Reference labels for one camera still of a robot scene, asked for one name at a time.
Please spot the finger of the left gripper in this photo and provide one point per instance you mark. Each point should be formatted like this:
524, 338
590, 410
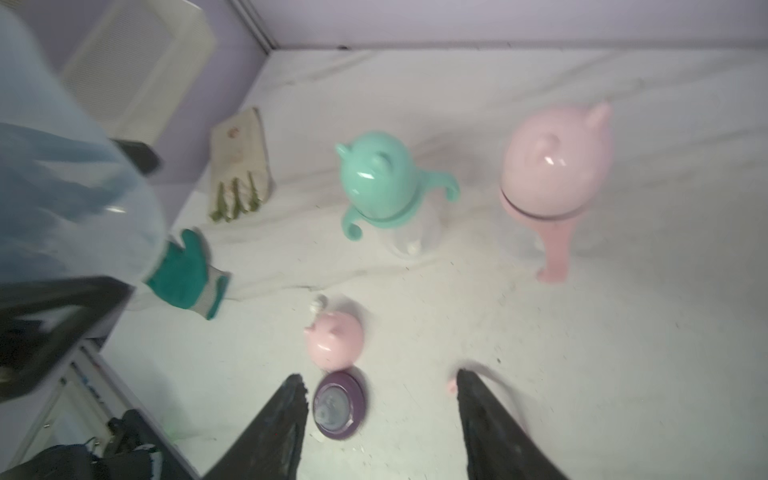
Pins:
41, 322

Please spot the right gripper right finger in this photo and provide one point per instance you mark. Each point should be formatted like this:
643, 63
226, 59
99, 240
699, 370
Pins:
497, 447

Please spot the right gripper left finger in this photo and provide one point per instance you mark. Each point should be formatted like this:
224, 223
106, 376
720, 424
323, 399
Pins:
270, 447

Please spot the purple nipple collar front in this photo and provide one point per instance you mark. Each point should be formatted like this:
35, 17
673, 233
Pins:
339, 405

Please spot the clear baby bottle front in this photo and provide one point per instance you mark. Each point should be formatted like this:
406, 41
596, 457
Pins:
418, 237

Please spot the teal bottle cap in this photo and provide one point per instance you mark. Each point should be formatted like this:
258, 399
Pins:
378, 175

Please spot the green rubber glove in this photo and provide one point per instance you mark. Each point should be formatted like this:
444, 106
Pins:
186, 280

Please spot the beige glove on table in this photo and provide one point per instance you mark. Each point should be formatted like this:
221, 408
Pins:
240, 177

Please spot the white mesh lower shelf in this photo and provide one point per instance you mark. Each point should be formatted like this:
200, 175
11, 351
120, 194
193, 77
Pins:
133, 69

